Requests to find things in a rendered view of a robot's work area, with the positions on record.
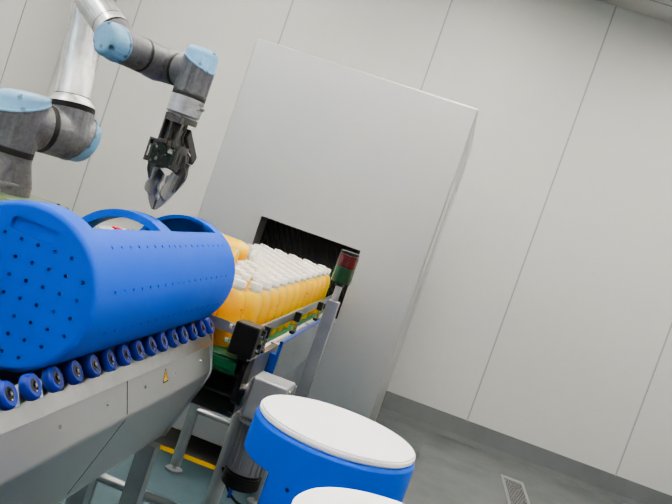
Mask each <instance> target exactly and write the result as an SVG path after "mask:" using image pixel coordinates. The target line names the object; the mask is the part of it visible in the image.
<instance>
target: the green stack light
mask: <svg viewBox="0 0 672 504"><path fill-rule="evenodd" d="M354 274H355V270H351V269H347V268H344V267H342V266H339V265H337V264H336V265H335V268H334V272H333V274H332V277H331V280H333V281H336V282H338V283H341V284H344V285H348V286H350V285H351V282H352V279H353V276H354Z"/></svg>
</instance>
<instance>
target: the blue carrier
mask: <svg viewBox="0 0 672 504"><path fill-rule="evenodd" d="M119 217H125V218H129V219H132V220H134V221H137V222H139V223H141V224H142V225H144V226H143V227H142V228H141V229H140V230H117V229H92V228H94V227H95V226H96V225H98V224H100V223H102V222H104V221H107V220H109V219H113V218H119ZM56 251H57V252H56ZM73 257H74V260H73ZM50 269H51V270H50ZM67 275H68V277H67ZM234 277H235V262H234V256H233V253H232V250H231V247H230V245H229V243H228V241H227V240H226V238H225V237H224V236H223V234H222V233H221V232H220V231H219V230H218V229H217V228H216V227H215V226H213V225H212V224H210V223H209V222H207V221H205V220H203V219H200V218H198V217H194V216H188V215H166V216H162V217H159V218H154V217H153V216H150V215H148V214H146V213H143V212H139V211H134V210H124V209H104V210H99V211H95V212H92V213H90V214H88V215H86V216H84V217H82V218H81V217H79V216H78V215H77V214H75V213H73V212H72V211H70V210H68V209H66V208H64V207H61V206H59V205H56V204H52V203H47V202H40V201H29V200H7V201H2V202H0V370H5V371H12V372H27V371H34V370H39V369H42V368H46V367H48V366H52V365H55V364H58V363H62V362H65V361H68V360H71V359H75V358H78V357H81V356H84V355H87V354H91V353H94V352H97V351H101V350H104V349H107V348H110V347H114V346H117V345H120V344H123V343H127V342H130V341H133V340H136V339H140V338H143V337H146V336H149V335H153V334H156V333H159V332H162V331H166V330H169V329H172V328H175V327H179V326H182V325H185V324H188V323H192V322H195V321H198V320H201V319H204V318H206V317H208V316H209V315H211V314H212V313H214V312H215V311H216V310H217V309H218V308H219V307H220V306H221V305H222V304H223V303H224V302H225V300H226V299H227V297H228V295H229V293H230V291H231V289H232V286H233V282H234ZM84 282H85V284H84ZM44 287H45V288H44ZM38 305H39V306H38ZM65 335H66V336H65Z"/></svg>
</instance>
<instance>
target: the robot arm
mask: <svg viewBox="0 0 672 504"><path fill-rule="evenodd" d="M116 1H117V0H72V5H71V10H70V15H69V20H68V26H67V31H66V36H65V41H64V46H63V52H62V57H61V62H60V67H59V72H58V78H57V83H56V88H55V93H54V94H53V95H51V96H50V97H46V96H43V95H39V94H36V93H31V92H27V91H23V90H18V89H13V88H2V89H0V192H2V193H5V194H9V195H13V196H18V197H23V198H29V197H30V194H31V191H32V162H33V158H34V155H35V152H39V153H43V154H46V155H50V156H54V157H57V158H60V159H61V160H65V161H68V160H69V161H73V162H80V161H84V160H86V159H88V158H89V157H90V155H92V154H93V153H94V152H95V151H96V149H97V148H98V146H99V143H100V141H101V136H102V130H101V128H100V124H99V123H98V122H97V120H96V119H94V117H95V111H96V109H95V107H94V106H93V104H92V103H91V98H92V92H93V87H94V82H95V77H96V71H97V66H98V61H99V56H100V55H101V56H103V57H104V58H106V59H107V60H109V61H111V62H115V63H118V64H120V65H123V66H125V67H127V68H130V69H132V70H134V71H136V72H139V73H141V74H142V75H143V76H145V77H147V78H149V79H151V80H153V81H158V82H163V83H166V84H169V85H173V86H174V87H173V90H172V92H171V95H170V98H169V101H168V104H167V107H166V109H167V110H168V112H167V111H166V114H165V118H164V121H163V124H162V127H161V130H160V133H159V136H158V138H154V137H152V136H150V139H149V142H148V145H147V148H146V151H145V154H144V157H143V159H144V160H147V161H148V165H147V172H148V178H149V179H148V180H147V181H146V182H145V185H144V189H145V191H146V192H147V193H148V200H149V204H150V207H151V209H154V210H157V209H158V208H160V207H161V206H163V205H164V204H165V203H166V202H167V201H168V200H169V199H170V198H171V197H172V196H173V195H174V194H175V193H176V192H177V191H178V190H179V188H180V187H181V186H182V185H183V184H184V182H185V181H186V179H187V176H188V171H189V168H190V166H191V165H193V164H194V162H195V160H196V159H197V156H196V151H195V146H194V141H193V136H192V131H191V130H189V129H187V128H188V126H191V127H194V128H196V126H197V123H198V122H196V120H197V121H198V120H200V117H201V114H202V112H205V108H203V107H204V105H205V102H206V99H207V96H208V93H209V90H210V87H211V84H212V81H213V79H214V76H215V75H216V69H217V65H218V62H219V57H218V55H217V54H216V53H214V52H213V51H211V50H208V49H206V48H203V47H200V46H197V45H193V44H190V45H188V46H187V48H186V51H184V53H182V52H178V51H175V50H172V49H169V48H167V47H165V46H163V45H160V44H158V43H156V42H154V41H152V40H150V39H148V38H146V37H144V36H142V35H140V34H138V33H136V32H135V31H134V30H133V28H132V27H131V25H130V24H129V22H128V21H127V19H126V18H125V16H124V15H123V13H122V12H121V10H120V9H119V7H118V6H117V4H116ZM150 143H151V146H150V149H149V152H148V155H146V154H147V151H148V148H149V145H150ZM189 164H190V165H189ZM160 168H167V169H170V170H171V171H172V172H171V173H170V175H167V176H166V178H165V184H164V185H163V186H162V187H161V190H160V184H161V182H162V181H163V180H164V177H165V174H164V173H163V171H162V170H161V169H160ZM158 193H159V195H160V197H159V199H158Z"/></svg>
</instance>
